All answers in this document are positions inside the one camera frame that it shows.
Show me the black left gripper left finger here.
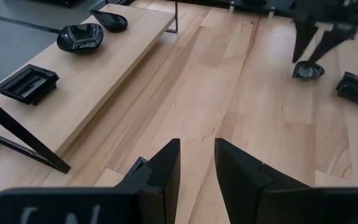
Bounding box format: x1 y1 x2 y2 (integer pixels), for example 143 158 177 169
0 138 181 224

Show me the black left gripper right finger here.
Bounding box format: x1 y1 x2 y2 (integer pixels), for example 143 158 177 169
214 138 358 224

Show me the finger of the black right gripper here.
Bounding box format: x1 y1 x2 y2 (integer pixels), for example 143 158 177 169
291 21 319 63
308 26 358 65

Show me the black teardrop mini plate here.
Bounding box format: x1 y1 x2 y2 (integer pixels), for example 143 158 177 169
291 60 326 80
89 9 129 33

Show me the black square mini plate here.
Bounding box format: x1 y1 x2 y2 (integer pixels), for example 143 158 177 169
126 156 150 187
0 79 58 106
335 71 358 108
0 63 60 100

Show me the black rounded mini plate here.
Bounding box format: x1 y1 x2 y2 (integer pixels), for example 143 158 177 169
56 23 104 53

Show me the wooden riser with black legs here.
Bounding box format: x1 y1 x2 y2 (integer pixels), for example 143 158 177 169
0 0 180 174

